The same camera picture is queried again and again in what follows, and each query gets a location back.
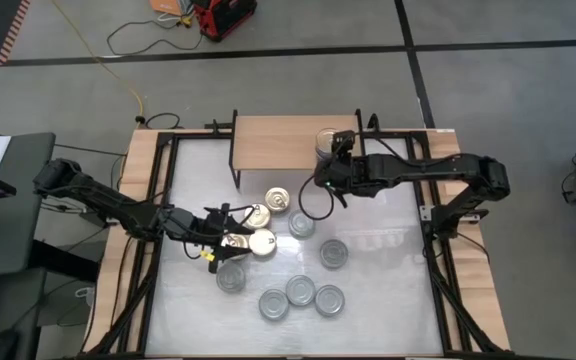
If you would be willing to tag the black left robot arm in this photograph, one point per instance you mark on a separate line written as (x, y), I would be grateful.
(118, 207)

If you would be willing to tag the black computer mouse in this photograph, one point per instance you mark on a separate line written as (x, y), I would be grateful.
(2, 345)

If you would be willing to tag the red black tool case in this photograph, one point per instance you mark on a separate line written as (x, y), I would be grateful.
(223, 17)

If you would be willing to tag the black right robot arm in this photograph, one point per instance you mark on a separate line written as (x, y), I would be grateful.
(418, 170)

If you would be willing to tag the black metal table frame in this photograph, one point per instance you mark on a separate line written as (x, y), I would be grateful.
(393, 134)

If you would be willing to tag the orange box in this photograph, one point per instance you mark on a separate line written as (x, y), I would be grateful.
(165, 6)

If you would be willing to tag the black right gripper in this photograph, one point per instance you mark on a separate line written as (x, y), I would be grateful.
(355, 175)

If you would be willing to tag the grey desk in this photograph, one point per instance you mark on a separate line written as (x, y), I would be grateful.
(18, 210)

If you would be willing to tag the wooden shelf black metal legs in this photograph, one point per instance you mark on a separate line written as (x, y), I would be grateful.
(278, 145)

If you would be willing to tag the black clamp bracket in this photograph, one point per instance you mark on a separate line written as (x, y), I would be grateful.
(218, 125)
(373, 122)

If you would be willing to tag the silver-lid green tuna can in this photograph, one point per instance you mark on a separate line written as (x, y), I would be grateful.
(300, 290)
(329, 300)
(230, 277)
(333, 253)
(301, 223)
(273, 304)

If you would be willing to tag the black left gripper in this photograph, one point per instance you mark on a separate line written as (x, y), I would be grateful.
(200, 227)

